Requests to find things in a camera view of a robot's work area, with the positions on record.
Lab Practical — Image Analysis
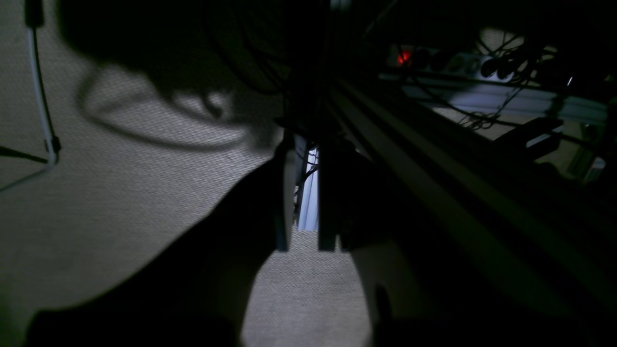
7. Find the white power strip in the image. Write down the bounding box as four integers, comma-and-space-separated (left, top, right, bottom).
385, 45, 533, 83

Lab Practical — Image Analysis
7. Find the white cable on floor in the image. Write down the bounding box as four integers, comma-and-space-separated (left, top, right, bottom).
0, 0, 62, 192

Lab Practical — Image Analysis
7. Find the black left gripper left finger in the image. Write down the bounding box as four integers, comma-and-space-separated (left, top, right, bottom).
29, 143, 290, 347

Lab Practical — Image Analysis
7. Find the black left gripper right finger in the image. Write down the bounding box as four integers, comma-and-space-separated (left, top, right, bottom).
318, 146, 616, 347

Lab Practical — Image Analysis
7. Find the aluminium table frame rail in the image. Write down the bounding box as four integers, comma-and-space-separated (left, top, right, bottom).
327, 80, 616, 313

